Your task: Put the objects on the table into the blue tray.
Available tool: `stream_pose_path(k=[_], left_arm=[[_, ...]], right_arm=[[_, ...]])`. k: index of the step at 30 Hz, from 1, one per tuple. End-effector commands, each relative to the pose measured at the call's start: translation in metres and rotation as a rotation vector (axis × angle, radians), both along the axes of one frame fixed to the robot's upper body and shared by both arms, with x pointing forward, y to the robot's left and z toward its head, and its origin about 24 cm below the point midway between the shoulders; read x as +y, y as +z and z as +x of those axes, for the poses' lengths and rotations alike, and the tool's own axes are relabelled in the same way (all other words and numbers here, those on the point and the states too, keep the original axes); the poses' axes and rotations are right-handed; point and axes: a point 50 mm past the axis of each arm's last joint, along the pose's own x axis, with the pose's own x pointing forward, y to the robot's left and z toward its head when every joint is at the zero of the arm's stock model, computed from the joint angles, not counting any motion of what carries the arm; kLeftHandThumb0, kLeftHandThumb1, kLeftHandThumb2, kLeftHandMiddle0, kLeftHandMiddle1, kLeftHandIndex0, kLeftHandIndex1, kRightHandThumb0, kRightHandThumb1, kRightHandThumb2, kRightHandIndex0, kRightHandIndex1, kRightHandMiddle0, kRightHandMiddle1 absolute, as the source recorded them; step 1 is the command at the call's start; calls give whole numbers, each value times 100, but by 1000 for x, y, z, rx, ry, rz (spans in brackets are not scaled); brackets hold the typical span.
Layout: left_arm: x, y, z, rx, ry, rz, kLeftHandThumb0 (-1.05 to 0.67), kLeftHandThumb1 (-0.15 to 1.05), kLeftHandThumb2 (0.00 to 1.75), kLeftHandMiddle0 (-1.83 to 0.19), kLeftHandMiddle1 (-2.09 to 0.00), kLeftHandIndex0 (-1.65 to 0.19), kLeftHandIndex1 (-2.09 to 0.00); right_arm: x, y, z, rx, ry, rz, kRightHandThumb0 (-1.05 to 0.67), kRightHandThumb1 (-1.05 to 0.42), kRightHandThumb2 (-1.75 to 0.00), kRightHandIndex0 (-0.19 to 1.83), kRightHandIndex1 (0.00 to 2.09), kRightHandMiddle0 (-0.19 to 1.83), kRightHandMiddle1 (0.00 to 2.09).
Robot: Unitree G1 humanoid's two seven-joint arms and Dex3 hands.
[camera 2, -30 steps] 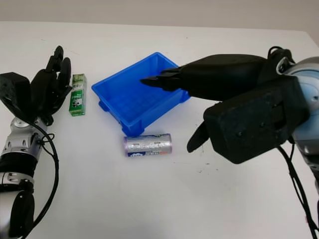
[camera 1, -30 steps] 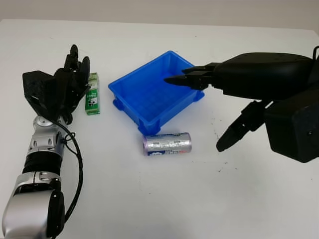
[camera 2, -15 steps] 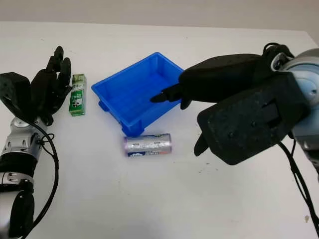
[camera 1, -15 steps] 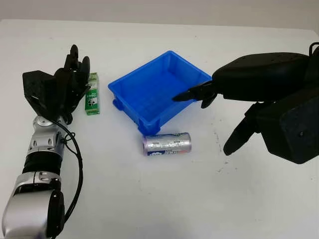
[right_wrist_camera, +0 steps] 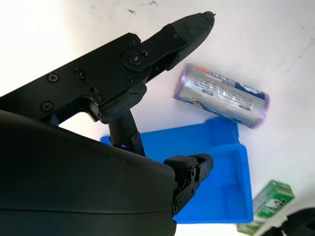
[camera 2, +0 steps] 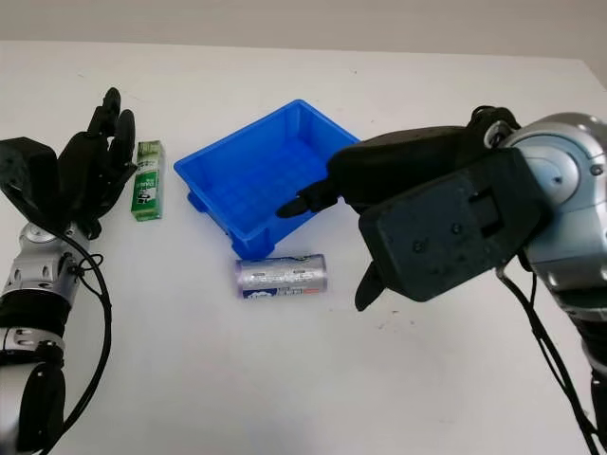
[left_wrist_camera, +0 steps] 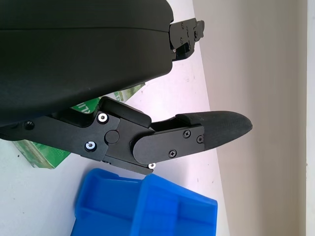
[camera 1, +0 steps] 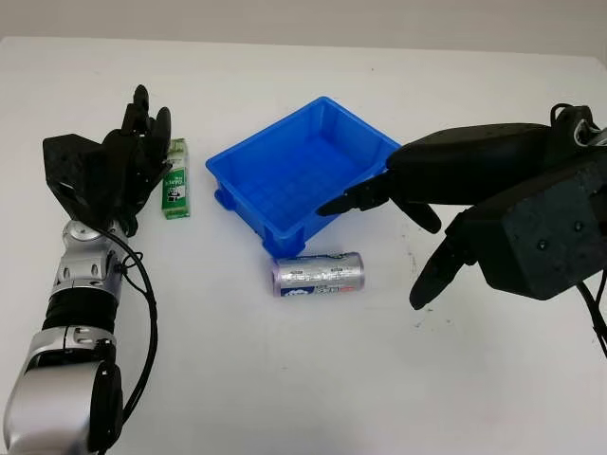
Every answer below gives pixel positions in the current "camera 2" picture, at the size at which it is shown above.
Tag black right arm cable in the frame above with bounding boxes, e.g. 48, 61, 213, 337
495, 264, 604, 455

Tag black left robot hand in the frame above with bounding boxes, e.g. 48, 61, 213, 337
55, 87, 139, 239

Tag blue plastic tray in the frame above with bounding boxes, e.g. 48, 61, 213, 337
173, 98, 361, 260

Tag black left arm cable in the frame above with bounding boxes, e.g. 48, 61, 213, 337
46, 227, 114, 445

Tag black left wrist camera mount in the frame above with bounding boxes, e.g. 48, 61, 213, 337
0, 136, 64, 229

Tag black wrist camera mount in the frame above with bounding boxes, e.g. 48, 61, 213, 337
0, 136, 64, 229
358, 146, 555, 303

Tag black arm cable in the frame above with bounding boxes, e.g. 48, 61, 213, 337
495, 264, 604, 455
46, 227, 114, 445

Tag purple capped cylindrical bottle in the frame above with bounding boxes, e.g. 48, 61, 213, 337
235, 253, 330, 301

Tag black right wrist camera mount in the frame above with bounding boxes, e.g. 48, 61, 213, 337
358, 146, 555, 303

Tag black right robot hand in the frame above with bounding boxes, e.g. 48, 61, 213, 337
276, 105, 523, 313

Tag green carton box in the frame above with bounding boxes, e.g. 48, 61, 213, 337
130, 139, 167, 222

